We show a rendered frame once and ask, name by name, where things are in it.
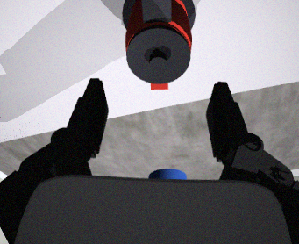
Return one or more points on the red kettle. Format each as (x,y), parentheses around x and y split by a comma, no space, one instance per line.
(158,46)

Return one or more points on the black round disk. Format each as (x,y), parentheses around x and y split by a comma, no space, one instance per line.
(189,5)

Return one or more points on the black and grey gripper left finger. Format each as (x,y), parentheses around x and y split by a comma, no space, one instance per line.
(68,153)

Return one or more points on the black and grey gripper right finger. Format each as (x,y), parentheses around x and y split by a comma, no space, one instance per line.
(244,157)

